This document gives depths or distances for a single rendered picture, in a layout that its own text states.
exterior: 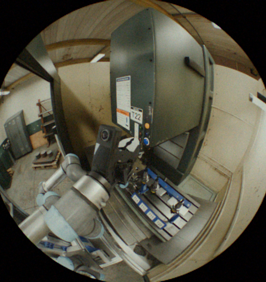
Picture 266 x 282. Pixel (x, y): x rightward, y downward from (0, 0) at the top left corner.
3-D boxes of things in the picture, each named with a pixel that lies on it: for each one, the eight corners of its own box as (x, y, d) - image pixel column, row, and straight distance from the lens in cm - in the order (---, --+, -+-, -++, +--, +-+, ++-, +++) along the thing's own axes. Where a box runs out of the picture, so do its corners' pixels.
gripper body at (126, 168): (114, 165, 35) (91, 190, 30) (111, 143, 30) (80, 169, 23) (135, 172, 32) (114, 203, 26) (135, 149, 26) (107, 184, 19)
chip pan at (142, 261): (143, 270, 127) (143, 271, 120) (77, 162, 200) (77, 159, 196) (159, 261, 126) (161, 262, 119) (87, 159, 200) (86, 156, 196)
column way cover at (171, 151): (176, 170, 134) (187, 133, 106) (151, 152, 154) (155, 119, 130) (178, 168, 138) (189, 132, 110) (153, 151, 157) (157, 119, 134)
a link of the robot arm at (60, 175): (36, 197, 96) (74, 160, 64) (36, 184, 105) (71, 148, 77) (47, 203, 101) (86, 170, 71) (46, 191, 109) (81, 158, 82)
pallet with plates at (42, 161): (62, 152, 383) (59, 143, 367) (57, 167, 325) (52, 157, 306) (40, 156, 447) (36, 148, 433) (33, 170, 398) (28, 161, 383)
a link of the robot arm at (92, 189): (66, 180, 22) (95, 202, 17) (81, 167, 23) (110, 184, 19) (80, 197, 28) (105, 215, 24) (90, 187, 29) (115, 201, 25)
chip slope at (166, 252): (159, 261, 126) (167, 264, 101) (120, 221, 123) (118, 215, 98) (208, 210, 157) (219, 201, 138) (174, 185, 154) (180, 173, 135)
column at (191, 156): (166, 204, 205) (202, 42, 113) (143, 182, 224) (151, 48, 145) (183, 187, 239) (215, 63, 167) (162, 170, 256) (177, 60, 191)
